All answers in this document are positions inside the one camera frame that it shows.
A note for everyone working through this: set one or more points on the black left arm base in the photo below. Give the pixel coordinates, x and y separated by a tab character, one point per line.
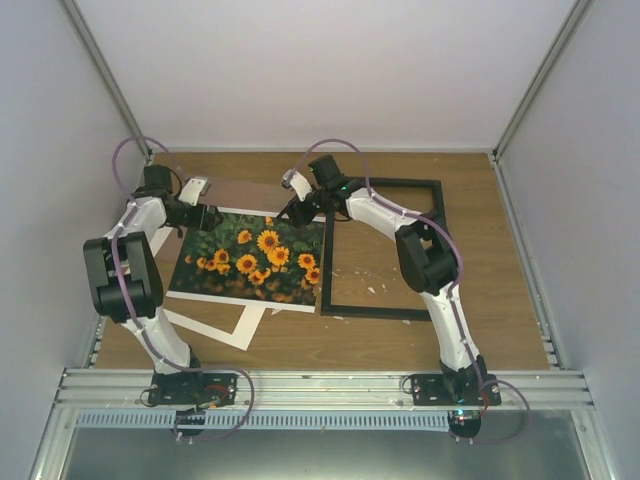
199	390

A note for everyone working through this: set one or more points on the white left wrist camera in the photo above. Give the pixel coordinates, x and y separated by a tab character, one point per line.
193	190

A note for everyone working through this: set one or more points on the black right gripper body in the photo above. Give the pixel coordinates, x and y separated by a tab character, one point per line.
299	212

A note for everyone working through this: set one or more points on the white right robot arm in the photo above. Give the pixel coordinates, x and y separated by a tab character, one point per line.
429	261

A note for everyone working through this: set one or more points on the black picture frame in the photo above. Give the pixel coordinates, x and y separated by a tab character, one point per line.
327	306

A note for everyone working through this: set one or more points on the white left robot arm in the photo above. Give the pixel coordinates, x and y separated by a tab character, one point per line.
124	280

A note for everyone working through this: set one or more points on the brown backing board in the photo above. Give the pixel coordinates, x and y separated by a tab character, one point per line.
166	244

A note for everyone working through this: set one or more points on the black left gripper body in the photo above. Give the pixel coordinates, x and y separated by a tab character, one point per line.
206	225

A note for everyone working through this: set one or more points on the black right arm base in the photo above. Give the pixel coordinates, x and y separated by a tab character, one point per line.
439	389

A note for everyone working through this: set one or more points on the grey slotted cable duct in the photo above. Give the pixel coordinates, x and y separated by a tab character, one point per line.
267	420

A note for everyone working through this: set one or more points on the aluminium enclosure frame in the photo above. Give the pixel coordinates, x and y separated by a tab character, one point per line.
549	87

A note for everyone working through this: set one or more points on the clear acrylic sheet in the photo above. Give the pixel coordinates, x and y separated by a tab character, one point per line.
246	197

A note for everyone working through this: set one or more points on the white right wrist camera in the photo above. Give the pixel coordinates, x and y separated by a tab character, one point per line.
294	181

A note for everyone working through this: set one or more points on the sunflower photo print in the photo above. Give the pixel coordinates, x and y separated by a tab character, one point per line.
250	258

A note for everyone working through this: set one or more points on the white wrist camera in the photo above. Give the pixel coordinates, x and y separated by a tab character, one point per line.
193	190
294	181

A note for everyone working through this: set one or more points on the white photo mat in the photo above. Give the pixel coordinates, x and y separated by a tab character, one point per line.
231	322

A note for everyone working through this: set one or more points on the aluminium mounting rail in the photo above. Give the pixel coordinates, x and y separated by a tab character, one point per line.
328	390

